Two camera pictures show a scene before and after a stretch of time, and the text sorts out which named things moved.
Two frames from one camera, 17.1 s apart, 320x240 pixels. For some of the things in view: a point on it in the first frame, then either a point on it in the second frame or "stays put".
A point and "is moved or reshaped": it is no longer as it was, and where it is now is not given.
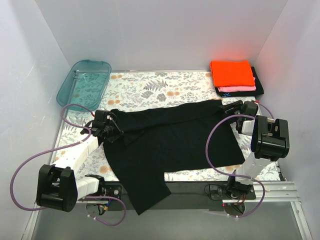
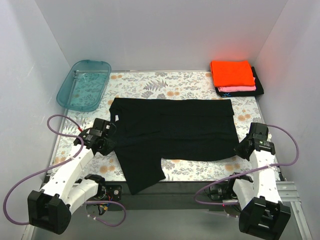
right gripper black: x=230 y=109 -> x=243 y=149
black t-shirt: x=157 y=139 is moved or reshaped
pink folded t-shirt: x=237 y=88 stays put
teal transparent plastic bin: x=84 y=83 stays put
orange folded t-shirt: x=231 y=73 stays put
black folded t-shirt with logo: x=258 y=91 stays put
